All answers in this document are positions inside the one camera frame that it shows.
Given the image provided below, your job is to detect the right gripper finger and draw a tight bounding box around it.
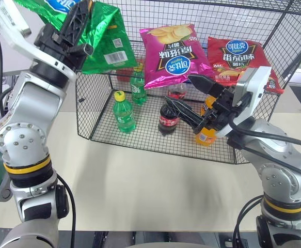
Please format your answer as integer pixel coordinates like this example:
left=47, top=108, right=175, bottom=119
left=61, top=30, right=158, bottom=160
left=164, top=96, right=207, bottom=129
left=187, top=74, right=225, bottom=99

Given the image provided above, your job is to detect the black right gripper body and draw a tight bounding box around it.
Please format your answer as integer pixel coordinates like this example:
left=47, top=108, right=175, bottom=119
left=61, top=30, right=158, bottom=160
left=193, top=86, right=245, bottom=135

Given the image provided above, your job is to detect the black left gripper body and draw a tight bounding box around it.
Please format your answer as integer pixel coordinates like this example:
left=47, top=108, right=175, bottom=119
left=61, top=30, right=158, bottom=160
left=34, top=24, right=87, bottom=71

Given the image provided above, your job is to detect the green chip bag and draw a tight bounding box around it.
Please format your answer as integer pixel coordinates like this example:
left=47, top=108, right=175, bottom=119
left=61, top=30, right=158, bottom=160
left=13, top=0, right=138, bottom=75

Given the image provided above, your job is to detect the cola bottle red label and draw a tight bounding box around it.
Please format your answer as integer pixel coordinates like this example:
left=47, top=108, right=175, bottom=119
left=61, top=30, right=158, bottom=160
left=158, top=102, right=180, bottom=136
left=167, top=83, right=188, bottom=100

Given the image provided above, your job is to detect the orange drink bottle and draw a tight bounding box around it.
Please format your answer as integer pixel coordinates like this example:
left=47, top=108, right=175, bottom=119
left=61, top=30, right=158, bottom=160
left=195, top=95, right=218, bottom=147

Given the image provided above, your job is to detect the red chip bag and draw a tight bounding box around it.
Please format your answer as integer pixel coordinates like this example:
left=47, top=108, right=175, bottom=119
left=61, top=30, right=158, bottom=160
left=207, top=36, right=286, bottom=95

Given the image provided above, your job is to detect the pink chip bag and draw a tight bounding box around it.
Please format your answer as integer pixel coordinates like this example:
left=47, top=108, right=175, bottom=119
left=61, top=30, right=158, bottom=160
left=139, top=24, right=214, bottom=90

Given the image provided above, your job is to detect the red drink bottle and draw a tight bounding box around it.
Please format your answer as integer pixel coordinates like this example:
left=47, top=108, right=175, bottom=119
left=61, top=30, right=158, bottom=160
left=116, top=67, right=134, bottom=82

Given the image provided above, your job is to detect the green soda bottle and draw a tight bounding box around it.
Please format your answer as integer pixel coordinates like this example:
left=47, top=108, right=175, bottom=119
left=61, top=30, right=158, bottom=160
left=130, top=63, right=148, bottom=107

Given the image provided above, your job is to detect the green drink bottle yellow cap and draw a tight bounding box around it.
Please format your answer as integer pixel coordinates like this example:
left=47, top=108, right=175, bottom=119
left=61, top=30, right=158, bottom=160
left=112, top=90, right=136, bottom=134

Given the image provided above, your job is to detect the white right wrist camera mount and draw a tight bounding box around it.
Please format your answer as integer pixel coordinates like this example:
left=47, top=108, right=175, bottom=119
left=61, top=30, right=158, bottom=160
left=215, top=66, right=273, bottom=138

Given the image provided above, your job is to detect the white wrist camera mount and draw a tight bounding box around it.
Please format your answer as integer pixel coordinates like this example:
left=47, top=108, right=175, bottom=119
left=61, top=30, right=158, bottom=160
left=215, top=66, right=273, bottom=138
left=0, top=0, right=77, bottom=84

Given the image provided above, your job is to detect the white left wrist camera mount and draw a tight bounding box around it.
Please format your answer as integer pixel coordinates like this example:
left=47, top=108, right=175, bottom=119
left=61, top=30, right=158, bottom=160
left=0, top=0, right=77, bottom=84

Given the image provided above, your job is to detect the black wire mesh rack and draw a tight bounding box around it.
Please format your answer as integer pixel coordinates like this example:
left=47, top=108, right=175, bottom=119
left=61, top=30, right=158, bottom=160
left=75, top=0, right=301, bottom=165

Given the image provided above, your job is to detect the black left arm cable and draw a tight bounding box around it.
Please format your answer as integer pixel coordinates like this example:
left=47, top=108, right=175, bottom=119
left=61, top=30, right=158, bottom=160
left=56, top=174, right=77, bottom=248
left=0, top=28, right=14, bottom=124

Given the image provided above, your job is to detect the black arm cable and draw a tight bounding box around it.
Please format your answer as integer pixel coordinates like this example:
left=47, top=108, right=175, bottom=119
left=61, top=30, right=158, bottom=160
left=232, top=194, right=265, bottom=248
left=56, top=174, right=77, bottom=248
left=0, top=28, right=14, bottom=124
left=227, top=113, right=301, bottom=185

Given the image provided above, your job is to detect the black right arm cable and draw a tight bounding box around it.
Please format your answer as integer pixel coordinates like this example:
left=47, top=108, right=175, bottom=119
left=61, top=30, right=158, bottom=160
left=232, top=194, right=265, bottom=248
left=227, top=113, right=301, bottom=185

